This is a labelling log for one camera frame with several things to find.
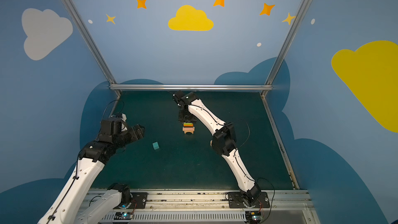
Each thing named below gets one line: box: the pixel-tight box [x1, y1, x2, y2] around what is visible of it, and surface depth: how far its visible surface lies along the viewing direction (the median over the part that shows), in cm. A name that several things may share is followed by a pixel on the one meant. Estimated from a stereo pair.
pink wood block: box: [182, 126, 195, 132], surface depth 98 cm
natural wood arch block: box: [182, 128, 195, 134], surface depth 98 cm
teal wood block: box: [152, 141, 160, 150], surface depth 93 cm
